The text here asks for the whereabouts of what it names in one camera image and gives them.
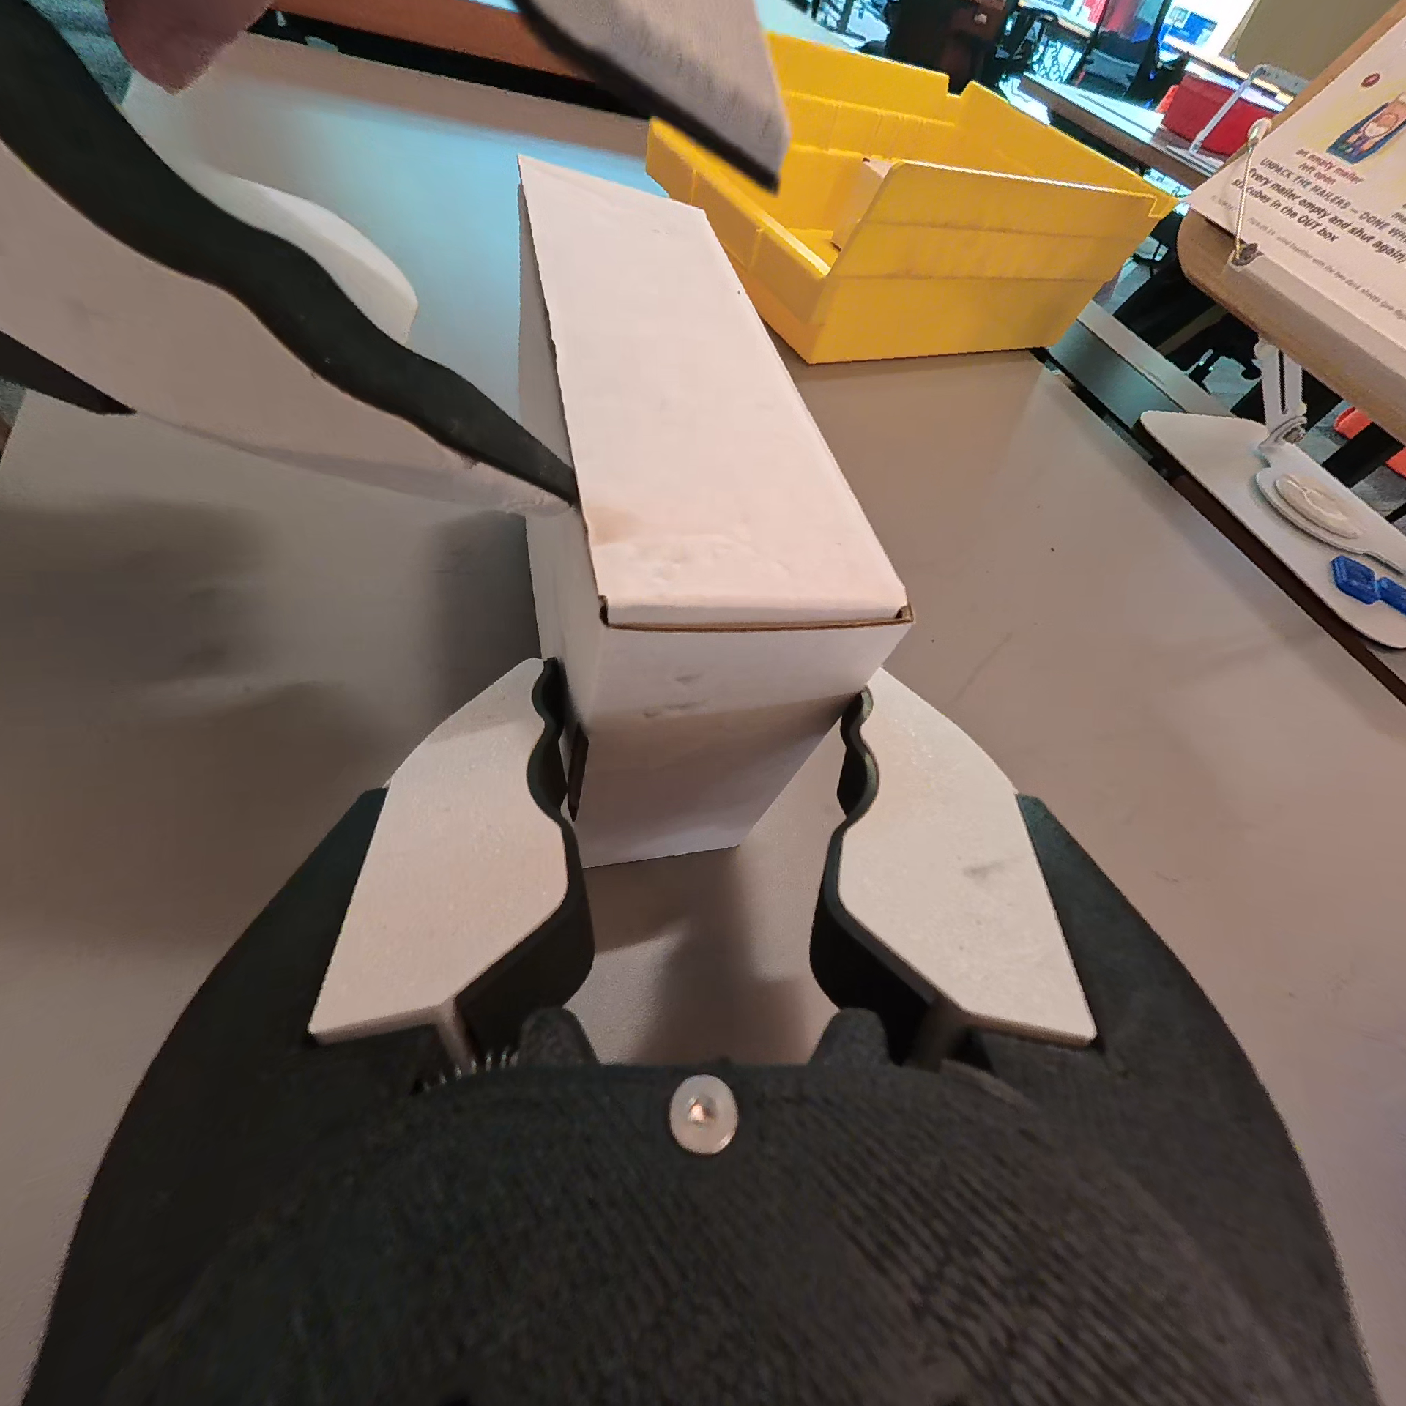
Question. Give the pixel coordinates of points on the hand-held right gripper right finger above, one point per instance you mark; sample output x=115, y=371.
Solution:
x=957, y=880

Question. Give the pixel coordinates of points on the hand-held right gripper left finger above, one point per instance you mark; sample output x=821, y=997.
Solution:
x=451, y=880

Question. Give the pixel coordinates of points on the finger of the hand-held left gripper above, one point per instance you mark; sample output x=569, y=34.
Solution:
x=143, y=319
x=682, y=66

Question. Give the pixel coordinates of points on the yellow plastic bin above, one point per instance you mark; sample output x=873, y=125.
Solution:
x=935, y=297

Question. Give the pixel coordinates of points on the person's left hand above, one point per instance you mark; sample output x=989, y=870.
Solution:
x=182, y=40

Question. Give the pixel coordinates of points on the white table with brown edge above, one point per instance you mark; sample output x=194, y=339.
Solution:
x=461, y=45

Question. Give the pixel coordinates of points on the blue plastic clip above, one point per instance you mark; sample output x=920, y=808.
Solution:
x=1364, y=580

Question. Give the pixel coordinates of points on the red plastic bin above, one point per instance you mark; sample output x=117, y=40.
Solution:
x=1193, y=110

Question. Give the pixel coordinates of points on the white oval puck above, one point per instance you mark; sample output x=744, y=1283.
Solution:
x=1318, y=500

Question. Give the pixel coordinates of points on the clear acrylic holder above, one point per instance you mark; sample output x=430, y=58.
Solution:
x=1258, y=83

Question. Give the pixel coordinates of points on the printed instruction sheet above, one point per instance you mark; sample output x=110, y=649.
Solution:
x=1340, y=199

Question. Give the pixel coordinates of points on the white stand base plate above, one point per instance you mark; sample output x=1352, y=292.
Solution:
x=1210, y=451

